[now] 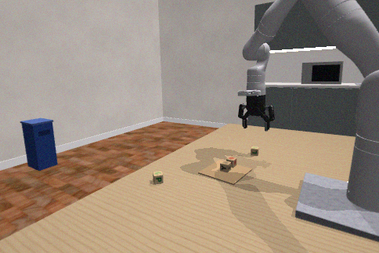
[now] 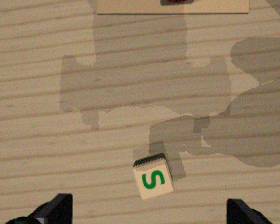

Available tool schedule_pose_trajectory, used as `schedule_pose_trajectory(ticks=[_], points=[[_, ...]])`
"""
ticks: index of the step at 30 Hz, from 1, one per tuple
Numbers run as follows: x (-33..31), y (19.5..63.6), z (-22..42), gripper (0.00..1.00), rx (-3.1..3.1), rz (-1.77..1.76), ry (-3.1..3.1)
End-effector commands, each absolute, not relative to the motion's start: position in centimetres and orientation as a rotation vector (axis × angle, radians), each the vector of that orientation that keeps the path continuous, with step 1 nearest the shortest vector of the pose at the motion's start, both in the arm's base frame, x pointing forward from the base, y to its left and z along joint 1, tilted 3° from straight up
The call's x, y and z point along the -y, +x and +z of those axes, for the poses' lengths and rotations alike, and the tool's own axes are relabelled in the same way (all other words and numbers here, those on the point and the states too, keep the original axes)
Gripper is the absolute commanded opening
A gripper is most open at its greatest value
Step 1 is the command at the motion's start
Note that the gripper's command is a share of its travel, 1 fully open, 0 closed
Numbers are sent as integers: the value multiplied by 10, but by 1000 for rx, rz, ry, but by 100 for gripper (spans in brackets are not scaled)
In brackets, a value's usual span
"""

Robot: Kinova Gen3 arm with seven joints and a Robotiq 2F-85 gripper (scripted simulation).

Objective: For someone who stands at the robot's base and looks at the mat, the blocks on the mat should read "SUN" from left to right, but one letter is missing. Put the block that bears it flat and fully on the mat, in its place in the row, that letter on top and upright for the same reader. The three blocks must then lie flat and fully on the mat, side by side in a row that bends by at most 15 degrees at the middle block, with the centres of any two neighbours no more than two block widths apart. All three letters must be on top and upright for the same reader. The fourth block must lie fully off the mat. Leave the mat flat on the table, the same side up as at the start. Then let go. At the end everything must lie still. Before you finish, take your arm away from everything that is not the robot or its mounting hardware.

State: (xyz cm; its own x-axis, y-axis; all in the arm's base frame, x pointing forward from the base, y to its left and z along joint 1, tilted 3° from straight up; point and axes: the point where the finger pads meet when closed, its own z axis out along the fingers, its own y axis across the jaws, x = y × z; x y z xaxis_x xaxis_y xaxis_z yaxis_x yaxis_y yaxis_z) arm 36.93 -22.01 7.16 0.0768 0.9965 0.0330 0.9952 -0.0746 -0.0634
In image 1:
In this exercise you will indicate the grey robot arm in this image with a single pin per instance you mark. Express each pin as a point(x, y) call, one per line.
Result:
point(348, 28)

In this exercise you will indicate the cream letter block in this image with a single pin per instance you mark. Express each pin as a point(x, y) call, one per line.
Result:
point(225, 166)
point(254, 150)
point(232, 160)
point(158, 177)

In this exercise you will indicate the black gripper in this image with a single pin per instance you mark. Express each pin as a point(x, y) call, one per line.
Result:
point(256, 107)

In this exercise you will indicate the tan square mat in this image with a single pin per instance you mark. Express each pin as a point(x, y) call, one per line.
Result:
point(231, 177)

